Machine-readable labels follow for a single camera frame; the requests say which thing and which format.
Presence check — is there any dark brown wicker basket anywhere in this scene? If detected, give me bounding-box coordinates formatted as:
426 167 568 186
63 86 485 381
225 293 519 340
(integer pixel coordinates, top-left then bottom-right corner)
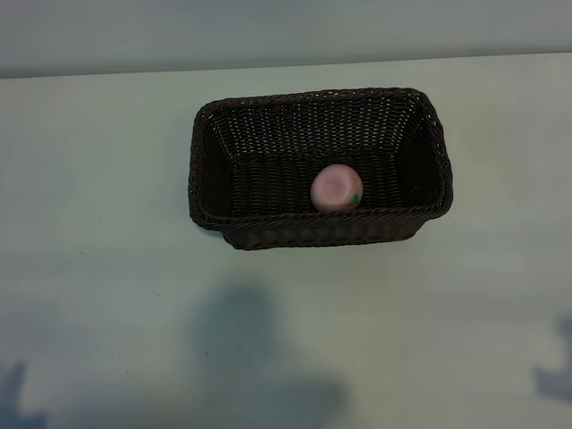
186 87 455 251

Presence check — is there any pink toy peach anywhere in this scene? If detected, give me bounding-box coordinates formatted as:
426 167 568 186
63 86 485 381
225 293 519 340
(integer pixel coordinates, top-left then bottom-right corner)
309 163 364 213

